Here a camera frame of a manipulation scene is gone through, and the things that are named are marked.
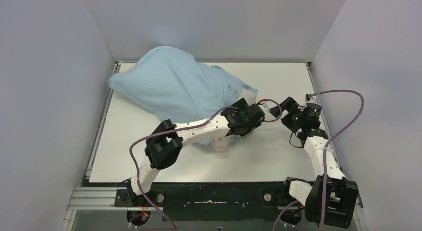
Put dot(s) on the green and blue pillowcase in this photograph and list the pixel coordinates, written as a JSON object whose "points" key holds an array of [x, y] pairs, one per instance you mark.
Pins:
{"points": [[171, 84]]}

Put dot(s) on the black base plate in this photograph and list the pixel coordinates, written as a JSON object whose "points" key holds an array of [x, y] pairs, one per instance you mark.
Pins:
{"points": [[227, 201]]}

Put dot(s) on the aluminium frame rail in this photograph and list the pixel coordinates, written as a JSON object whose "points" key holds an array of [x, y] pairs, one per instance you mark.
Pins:
{"points": [[80, 122]]}

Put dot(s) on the white pillow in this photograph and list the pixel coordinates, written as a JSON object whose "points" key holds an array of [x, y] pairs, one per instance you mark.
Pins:
{"points": [[220, 143]]}

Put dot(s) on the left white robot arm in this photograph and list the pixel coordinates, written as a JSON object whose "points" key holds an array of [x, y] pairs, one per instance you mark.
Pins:
{"points": [[164, 145]]}

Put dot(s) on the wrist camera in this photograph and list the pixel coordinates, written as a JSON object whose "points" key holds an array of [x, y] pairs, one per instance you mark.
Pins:
{"points": [[264, 105], [310, 101]]}

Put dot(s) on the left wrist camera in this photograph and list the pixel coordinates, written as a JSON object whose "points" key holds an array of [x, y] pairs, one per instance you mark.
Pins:
{"points": [[264, 105]]}

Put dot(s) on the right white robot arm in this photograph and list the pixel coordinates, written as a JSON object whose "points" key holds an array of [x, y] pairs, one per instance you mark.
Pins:
{"points": [[329, 199]]}

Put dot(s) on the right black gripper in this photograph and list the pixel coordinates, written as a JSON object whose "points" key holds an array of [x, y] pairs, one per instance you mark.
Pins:
{"points": [[287, 105]]}

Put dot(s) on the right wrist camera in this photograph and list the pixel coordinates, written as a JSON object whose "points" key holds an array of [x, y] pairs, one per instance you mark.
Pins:
{"points": [[310, 101]]}

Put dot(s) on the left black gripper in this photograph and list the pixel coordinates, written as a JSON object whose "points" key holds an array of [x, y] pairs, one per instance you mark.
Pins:
{"points": [[256, 111]]}

